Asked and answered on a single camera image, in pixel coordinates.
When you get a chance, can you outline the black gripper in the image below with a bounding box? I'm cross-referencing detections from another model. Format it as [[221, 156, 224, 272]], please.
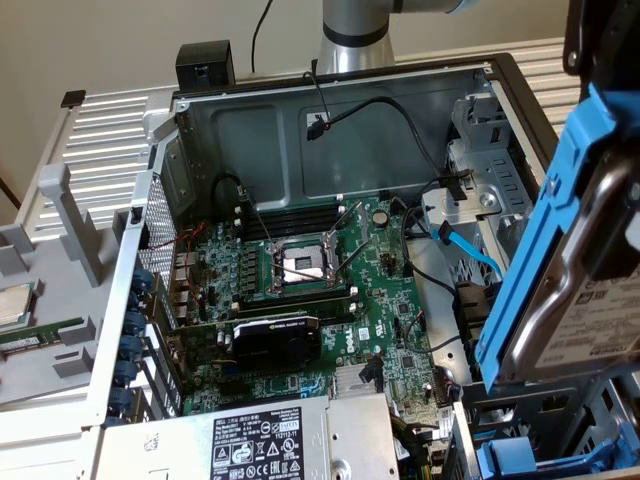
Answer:
[[562, 0, 640, 101]]

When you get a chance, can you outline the blue data wire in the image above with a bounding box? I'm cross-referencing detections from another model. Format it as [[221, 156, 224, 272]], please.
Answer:
[[435, 222, 504, 281]]

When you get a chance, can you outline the hard disk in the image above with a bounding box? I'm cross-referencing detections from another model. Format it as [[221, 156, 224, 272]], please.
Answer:
[[474, 82, 640, 394]]

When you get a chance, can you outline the empty blue disk carrier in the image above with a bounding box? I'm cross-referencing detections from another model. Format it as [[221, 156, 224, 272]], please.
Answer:
[[474, 434, 640, 476]]

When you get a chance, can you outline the grey metal disk bay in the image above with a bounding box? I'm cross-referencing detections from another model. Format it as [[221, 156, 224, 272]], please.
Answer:
[[447, 374, 640, 480]]

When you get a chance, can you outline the grey metal drive cage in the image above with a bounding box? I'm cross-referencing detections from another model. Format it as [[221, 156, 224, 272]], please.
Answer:
[[443, 92, 551, 274]]

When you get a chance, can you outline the black plastic shroud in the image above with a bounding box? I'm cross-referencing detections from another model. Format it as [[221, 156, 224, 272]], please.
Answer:
[[451, 280, 501, 387]]

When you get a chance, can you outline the silver socket cover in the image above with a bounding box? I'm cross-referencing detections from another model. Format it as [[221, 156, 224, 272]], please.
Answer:
[[325, 199, 374, 280]]

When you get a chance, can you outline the green motherboard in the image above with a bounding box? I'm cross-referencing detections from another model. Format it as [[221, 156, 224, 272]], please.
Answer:
[[167, 193, 471, 444]]

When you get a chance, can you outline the grey open PC case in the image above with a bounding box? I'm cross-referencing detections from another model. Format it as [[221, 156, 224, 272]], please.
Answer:
[[82, 52, 640, 480]]

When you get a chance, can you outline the CPU socket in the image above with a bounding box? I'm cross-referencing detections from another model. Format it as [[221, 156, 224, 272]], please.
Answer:
[[264, 238, 347, 297]]

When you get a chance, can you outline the thin metal locking lever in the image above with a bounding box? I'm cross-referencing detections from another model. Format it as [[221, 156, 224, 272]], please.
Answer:
[[276, 264, 329, 282], [243, 195, 275, 250]]

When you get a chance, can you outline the black box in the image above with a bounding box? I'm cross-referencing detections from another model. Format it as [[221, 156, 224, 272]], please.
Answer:
[[175, 40, 236, 92]]

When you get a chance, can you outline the silver finned heat sink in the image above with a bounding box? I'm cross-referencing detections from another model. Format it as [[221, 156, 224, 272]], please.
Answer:
[[333, 365, 387, 399]]

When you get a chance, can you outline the black graphics card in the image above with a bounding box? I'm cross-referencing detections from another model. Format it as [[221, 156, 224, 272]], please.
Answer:
[[167, 312, 325, 372]]

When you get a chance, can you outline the grey power supply unit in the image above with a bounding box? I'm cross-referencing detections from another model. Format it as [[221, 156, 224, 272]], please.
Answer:
[[97, 392, 401, 480]]

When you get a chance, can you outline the grey parts rack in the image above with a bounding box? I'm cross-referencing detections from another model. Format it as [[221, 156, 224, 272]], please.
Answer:
[[0, 162, 149, 409]]

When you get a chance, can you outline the green RAM stick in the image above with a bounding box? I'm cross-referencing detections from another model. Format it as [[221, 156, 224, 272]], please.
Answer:
[[0, 322, 69, 357]]

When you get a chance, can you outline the silver CPU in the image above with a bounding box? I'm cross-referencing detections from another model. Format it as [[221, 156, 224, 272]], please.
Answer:
[[0, 282, 39, 334]]

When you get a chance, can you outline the black flat wire clip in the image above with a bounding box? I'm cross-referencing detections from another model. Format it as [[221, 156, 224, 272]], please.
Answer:
[[438, 168, 474, 202]]

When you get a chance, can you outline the thin black wire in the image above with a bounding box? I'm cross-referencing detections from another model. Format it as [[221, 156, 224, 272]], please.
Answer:
[[302, 69, 334, 130]]

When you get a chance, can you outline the black data wire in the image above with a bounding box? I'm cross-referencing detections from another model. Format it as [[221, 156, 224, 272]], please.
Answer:
[[403, 204, 459, 300]]

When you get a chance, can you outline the black wire with flat connector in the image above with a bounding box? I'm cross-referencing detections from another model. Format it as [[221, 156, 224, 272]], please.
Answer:
[[304, 95, 451, 184]]

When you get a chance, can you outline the thin grey wire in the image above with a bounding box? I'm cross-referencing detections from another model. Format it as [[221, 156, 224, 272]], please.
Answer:
[[402, 312, 464, 354]]

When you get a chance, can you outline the thin black cable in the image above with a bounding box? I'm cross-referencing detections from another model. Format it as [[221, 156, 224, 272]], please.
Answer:
[[249, 0, 275, 71]]

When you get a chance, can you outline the black looped wire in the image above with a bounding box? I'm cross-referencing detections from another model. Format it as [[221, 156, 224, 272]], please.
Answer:
[[210, 171, 252, 204]]

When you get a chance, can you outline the red black twisted wire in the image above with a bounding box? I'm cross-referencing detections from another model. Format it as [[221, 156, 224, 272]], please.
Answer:
[[147, 222, 209, 251]]

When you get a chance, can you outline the thin dark cable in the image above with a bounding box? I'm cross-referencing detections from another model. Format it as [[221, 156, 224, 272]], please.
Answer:
[[0, 174, 22, 211]]

